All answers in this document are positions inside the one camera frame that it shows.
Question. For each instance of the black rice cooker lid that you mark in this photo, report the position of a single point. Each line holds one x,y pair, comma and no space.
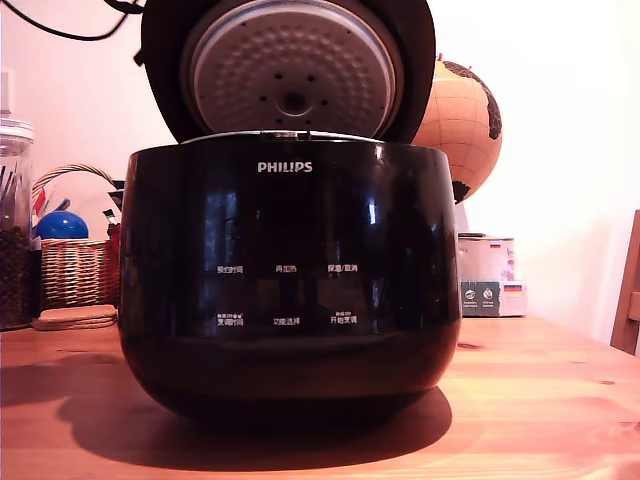
295,75

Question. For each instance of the black Philips rice cooker body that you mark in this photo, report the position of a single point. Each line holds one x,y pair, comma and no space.
290,225

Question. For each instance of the white carton box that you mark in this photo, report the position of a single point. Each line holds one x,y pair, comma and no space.
484,257

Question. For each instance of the green and white flat box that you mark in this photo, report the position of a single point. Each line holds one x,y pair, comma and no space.
492,298

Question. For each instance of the cork globe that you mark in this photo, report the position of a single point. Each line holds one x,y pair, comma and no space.
462,120

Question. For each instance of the small black white green flag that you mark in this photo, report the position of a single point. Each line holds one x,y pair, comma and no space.
111,217

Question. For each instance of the woven wicker basket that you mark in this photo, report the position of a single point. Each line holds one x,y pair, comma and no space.
75,272

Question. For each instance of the blue ball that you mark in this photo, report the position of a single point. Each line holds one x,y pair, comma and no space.
62,226

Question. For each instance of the glass jar with coffee beans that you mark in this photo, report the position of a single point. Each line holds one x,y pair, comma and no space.
14,240

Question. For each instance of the wooden chair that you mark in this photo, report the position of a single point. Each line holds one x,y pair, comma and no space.
628,300

